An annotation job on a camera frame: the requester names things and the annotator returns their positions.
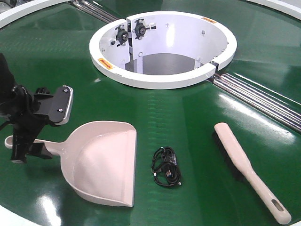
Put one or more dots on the orange warning sticker right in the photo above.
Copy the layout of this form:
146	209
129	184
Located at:
209	20

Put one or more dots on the left black bearing mount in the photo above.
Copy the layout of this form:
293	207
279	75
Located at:
122	35

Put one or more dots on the orange warning sticker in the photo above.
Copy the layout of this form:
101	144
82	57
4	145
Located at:
209	20
105	63

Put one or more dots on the near metal roller strip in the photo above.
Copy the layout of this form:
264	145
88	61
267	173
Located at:
259	99

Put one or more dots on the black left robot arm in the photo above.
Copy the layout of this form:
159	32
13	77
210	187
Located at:
7	81

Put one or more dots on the right black bearing mount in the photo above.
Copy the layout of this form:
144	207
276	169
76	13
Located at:
141	28

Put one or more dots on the black bearing mount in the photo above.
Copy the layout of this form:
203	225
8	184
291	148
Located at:
141	28
122	35

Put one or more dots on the white outer conveyor rim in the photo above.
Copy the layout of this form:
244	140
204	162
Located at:
289	7

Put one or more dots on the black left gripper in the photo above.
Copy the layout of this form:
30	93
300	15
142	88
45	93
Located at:
29	113

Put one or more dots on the orange warning sticker left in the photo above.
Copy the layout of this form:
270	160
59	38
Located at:
105	63

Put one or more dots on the pink plastic dustpan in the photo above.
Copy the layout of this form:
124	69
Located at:
97	160

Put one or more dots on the metal roller strip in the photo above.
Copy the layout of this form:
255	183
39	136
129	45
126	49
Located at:
94	9
259	99

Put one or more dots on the far metal roller strip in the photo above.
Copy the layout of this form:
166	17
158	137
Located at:
94	9

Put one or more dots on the pink hand broom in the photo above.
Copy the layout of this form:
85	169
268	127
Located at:
241	169

